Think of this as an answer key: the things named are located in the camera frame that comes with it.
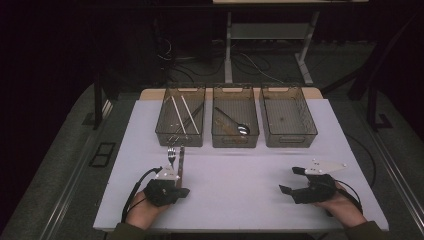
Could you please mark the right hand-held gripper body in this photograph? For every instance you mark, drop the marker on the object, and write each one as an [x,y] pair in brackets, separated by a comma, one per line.
[316,193]

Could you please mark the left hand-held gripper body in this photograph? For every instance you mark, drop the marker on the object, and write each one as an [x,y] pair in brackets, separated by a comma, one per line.
[161,193]

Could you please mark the smoked transparent plastic bin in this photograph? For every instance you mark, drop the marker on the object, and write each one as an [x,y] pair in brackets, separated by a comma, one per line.
[286,115]
[166,120]
[248,106]

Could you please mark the metal chopstick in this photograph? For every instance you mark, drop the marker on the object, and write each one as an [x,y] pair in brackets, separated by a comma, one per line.
[197,110]
[188,124]

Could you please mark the person's left hand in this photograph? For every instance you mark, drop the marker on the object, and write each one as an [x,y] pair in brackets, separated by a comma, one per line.
[141,213]

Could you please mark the person's right hand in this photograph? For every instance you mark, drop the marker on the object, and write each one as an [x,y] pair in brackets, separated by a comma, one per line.
[346,211]

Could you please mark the black metal stand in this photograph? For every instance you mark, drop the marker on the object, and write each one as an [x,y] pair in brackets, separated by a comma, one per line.
[97,100]
[372,106]

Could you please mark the aluminium floor rail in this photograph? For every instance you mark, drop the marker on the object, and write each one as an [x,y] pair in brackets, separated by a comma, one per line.
[396,173]
[76,173]

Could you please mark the grey metal desk frame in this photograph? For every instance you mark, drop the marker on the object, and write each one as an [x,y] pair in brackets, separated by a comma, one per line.
[266,31]

